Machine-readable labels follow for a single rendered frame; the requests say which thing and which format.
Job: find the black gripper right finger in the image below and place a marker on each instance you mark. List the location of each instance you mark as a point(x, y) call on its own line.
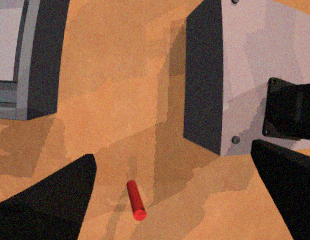
point(286, 175)

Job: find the red peg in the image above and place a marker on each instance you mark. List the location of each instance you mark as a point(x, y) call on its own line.
point(136, 203)

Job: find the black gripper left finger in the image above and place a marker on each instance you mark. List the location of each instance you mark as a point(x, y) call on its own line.
point(53, 208)

